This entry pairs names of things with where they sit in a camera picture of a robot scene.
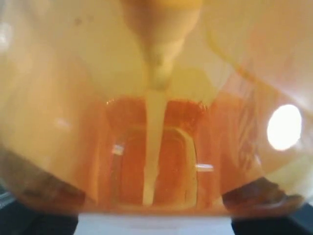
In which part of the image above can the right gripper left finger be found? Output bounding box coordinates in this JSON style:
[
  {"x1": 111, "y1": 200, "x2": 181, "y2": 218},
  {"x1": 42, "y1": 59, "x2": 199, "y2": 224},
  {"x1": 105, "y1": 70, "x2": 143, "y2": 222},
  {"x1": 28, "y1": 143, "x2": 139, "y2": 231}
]
[{"x1": 0, "y1": 150, "x2": 85, "y2": 235}]

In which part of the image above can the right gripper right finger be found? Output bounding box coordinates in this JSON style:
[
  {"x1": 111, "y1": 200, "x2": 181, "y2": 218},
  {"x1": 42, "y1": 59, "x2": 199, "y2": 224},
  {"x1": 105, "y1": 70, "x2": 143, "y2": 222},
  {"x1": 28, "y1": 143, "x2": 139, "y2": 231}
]
[{"x1": 222, "y1": 177, "x2": 313, "y2": 235}]

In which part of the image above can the orange dish soap bottle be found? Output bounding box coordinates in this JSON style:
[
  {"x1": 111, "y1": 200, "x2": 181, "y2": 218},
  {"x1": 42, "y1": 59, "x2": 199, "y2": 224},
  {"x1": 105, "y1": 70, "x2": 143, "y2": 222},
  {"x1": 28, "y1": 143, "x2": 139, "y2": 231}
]
[{"x1": 0, "y1": 0, "x2": 313, "y2": 216}]

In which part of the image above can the white rectangular plastic tray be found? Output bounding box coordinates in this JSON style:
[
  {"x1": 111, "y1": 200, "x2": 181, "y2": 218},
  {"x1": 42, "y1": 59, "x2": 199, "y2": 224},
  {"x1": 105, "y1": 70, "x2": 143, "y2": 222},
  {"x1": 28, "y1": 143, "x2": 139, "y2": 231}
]
[{"x1": 75, "y1": 214, "x2": 234, "y2": 235}]

